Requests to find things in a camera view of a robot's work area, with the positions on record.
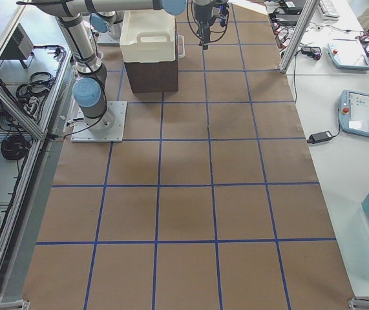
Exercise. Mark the blue teach pendant far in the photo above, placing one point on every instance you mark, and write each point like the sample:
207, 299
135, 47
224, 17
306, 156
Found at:
348, 54

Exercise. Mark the black power brick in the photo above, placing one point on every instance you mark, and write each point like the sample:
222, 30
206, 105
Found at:
320, 137

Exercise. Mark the aluminium frame post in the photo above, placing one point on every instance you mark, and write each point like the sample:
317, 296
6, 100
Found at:
302, 24

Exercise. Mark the blue teach pendant near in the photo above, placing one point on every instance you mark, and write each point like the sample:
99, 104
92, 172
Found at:
354, 112

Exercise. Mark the white plastic bin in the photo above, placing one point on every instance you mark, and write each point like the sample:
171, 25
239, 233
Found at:
148, 36

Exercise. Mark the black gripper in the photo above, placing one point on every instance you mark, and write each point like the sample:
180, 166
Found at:
202, 12

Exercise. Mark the grey control box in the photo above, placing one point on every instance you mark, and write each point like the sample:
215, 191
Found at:
19, 47

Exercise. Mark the blue teach pendant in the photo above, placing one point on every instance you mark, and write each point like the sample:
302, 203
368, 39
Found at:
354, 112
348, 54

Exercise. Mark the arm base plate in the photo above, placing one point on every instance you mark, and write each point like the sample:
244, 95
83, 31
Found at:
109, 128

